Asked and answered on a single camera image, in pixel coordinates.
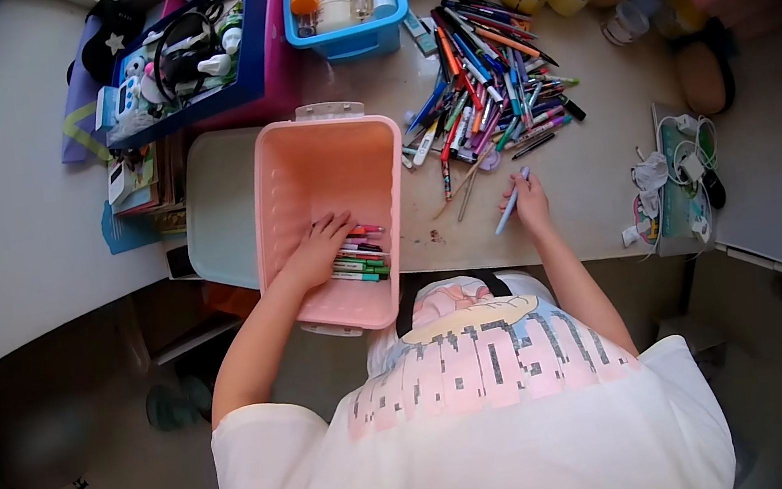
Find pile of pens and markers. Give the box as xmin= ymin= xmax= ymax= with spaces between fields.
xmin=376 ymin=0 xmax=598 ymax=210

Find stack of books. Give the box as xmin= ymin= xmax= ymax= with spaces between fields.
xmin=98 ymin=131 xmax=202 ymax=243

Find person's right fingers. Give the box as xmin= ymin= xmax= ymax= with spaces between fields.
xmin=494 ymin=168 xmax=545 ymax=221

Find light blue pen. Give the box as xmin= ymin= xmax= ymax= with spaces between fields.
xmin=485 ymin=165 xmax=540 ymax=236

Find white digital timer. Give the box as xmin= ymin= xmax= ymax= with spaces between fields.
xmin=108 ymin=74 xmax=147 ymax=122

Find dark blue storage box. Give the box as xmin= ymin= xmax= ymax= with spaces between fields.
xmin=84 ymin=0 xmax=287 ymax=153

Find magenta plastic box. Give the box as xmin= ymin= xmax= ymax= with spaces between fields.
xmin=159 ymin=0 xmax=310 ymax=136

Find person's body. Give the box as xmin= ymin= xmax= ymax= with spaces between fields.
xmin=191 ymin=238 xmax=742 ymax=489

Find crumpled white tissue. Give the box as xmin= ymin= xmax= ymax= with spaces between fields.
xmin=627 ymin=143 xmax=676 ymax=220

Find person's right hand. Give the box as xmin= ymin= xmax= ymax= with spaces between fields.
xmin=494 ymin=167 xmax=557 ymax=244

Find row of pens in box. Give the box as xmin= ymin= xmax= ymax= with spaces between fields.
xmin=323 ymin=220 xmax=395 ymax=290

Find light blue plastic bin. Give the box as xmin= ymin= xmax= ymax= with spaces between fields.
xmin=280 ymin=0 xmax=418 ymax=71

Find pale green box lid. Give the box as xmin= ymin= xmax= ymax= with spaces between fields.
xmin=171 ymin=124 xmax=288 ymax=300

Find purple bag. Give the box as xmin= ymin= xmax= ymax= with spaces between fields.
xmin=44 ymin=33 xmax=125 ymax=167

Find person's left hand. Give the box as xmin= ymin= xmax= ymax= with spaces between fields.
xmin=277 ymin=208 xmax=367 ymax=293

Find black star pouch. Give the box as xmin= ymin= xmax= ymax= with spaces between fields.
xmin=73 ymin=0 xmax=156 ymax=88

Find white thermometer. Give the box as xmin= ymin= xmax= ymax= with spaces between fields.
xmin=407 ymin=118 xmax=446 ymax=168

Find person's left fingers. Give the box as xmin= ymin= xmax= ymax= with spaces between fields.
xmin=310 ymin=208 xmax=362 ymax=257

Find small glass jar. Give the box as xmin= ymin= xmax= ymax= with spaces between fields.
xmin=598 ymin=0 xmax=655 ymax=50

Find wooden stick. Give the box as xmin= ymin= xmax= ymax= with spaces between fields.
xmin=422 ymin=145 xmax=507 ymax=227

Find pink plastic storage box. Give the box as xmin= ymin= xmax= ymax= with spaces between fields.
xmin=234 ymin=92 xmax=431 ymax=350

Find white charger cable bundle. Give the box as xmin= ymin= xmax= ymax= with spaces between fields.
xmin=651 ymin=109 xmax=725 ymax=191

